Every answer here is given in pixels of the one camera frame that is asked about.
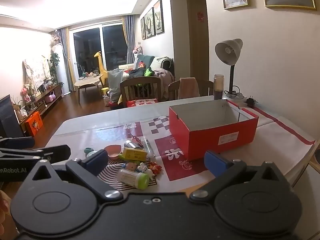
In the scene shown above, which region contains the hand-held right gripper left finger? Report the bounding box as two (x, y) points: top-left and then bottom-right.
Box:
(27, 149), (124, 202)

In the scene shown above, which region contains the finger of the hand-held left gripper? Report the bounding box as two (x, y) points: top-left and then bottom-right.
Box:
(0, 144), (71, 165)
(0, 136), (35, 151)

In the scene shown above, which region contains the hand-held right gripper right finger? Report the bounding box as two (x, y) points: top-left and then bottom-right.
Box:
(190, 150), (288, 202)

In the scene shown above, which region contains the pink small bowl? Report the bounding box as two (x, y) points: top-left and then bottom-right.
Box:
(104, 144), (123, 158)

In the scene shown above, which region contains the red cardboard box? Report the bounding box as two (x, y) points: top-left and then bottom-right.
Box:
(169, 99), (259, 161)

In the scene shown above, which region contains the yellow small box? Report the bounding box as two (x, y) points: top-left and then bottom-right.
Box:
(121, 148), (147, 161)

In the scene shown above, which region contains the white bottle green cap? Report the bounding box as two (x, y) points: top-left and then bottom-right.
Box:
(117, 168), (150, 190)

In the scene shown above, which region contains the white dog figurine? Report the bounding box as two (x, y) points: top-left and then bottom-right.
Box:
(136, 162), (153, 178)

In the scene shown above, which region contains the clear correction tape dispenser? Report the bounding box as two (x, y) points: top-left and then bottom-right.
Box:
(142, 137), (155, 158)

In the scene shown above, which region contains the orange red figurine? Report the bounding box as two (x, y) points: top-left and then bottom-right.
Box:
(149, 162), (163, 176)

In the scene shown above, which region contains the person's left hand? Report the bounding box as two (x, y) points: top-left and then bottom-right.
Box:
(0, 190), (12, 238)

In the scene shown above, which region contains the black striped mat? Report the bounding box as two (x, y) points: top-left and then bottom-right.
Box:
(96, 158), (157, 193)

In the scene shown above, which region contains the orange printed box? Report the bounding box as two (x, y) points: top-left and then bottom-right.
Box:
(24, 111), (45, 137)

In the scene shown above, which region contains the black monitor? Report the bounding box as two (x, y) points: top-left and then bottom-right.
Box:
(0, 94), (23, 138)

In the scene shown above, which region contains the wooden tv cabinet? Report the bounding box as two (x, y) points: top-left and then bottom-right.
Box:
(18, 84), (63, 128)

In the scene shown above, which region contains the glass jar dark powder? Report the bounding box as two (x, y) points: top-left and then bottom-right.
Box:
(213, 74), (225, 101)

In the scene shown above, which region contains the red printed packet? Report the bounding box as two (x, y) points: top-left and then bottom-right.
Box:
(126, 98), (159, 108)

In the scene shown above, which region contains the wooden chair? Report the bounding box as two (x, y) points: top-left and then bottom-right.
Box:
(168, 79), (214, 101)
(120, 76), (162, 108)

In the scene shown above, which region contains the floral cloth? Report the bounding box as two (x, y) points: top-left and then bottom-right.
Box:
(23, 54), (52, 93)

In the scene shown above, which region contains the oval coffee table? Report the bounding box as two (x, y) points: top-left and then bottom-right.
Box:
(74, 76), (103, 105)

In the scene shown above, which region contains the pink towel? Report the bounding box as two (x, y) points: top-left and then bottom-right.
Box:
(178, 77), (201, 99)

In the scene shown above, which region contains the white standing air conditioner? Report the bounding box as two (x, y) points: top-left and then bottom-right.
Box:
(52, 43), (65, 96)

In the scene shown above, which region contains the clear plastic bag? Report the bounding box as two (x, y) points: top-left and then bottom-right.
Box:
(107, 68), (124, 103)

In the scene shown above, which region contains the green houseplant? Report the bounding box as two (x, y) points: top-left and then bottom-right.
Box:
(49, 52), (61, 86)

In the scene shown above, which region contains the yellow giraffe toy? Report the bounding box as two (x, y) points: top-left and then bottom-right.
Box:
(94, 51), (109, 86)

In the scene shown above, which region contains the pile of clothes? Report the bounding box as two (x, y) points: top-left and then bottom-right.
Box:
(125, 61), (175, 90)

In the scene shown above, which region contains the grey curtain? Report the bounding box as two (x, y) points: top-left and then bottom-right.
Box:
(58, 27), (72, 92)
(122, 14), (136, 65)

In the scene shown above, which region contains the light sofa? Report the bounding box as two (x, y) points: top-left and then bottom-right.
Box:
(118, 54), (175, 92)

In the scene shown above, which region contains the glass sliding door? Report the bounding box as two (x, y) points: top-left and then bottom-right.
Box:
(68, 22), (128, 91)

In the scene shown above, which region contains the grey desk lamp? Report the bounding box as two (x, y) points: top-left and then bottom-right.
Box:
(215, 38), (247, 101)

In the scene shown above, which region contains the wooden door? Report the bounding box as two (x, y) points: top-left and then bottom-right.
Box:
(186, 0), (209, 81)

